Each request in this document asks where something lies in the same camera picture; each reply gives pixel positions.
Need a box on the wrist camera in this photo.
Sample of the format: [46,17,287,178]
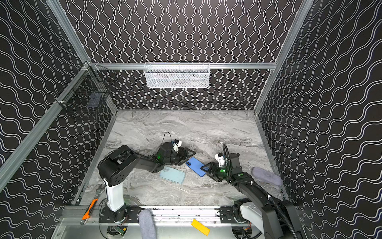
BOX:
[215,153,226,168]
[172,139,182,152]

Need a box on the purple grey cloth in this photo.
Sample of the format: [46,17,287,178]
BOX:
[252,167,282,186]

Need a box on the blue phone case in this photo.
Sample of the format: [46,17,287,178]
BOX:
[186,157,206,177]

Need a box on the grey cloth roll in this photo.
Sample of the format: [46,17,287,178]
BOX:
[138,210,157,239]

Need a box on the black wire basket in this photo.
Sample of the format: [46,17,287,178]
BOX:
[59,62,117,121]

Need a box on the white wire basket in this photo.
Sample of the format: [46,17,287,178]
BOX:
[143,62,211,88]

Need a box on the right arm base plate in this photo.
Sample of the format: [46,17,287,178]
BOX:
[217,205,247,224]

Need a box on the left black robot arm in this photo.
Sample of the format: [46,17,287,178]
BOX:
[97,142,196,213]

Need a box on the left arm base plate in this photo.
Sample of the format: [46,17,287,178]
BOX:
[99,205,142,224]

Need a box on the yellow block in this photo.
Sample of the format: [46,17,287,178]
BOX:
[192,219,210,236]

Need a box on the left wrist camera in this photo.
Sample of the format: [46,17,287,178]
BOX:
[172,139,182,152]

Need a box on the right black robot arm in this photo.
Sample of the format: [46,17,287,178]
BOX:
[201,153,306,239]

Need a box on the orange handled wrench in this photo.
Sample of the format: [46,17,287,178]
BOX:
[80,191,102,225]

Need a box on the light green phone case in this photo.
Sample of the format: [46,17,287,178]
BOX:
[159,166,186,184]

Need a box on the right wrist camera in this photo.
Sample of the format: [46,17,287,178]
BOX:
[215,153,226,168]

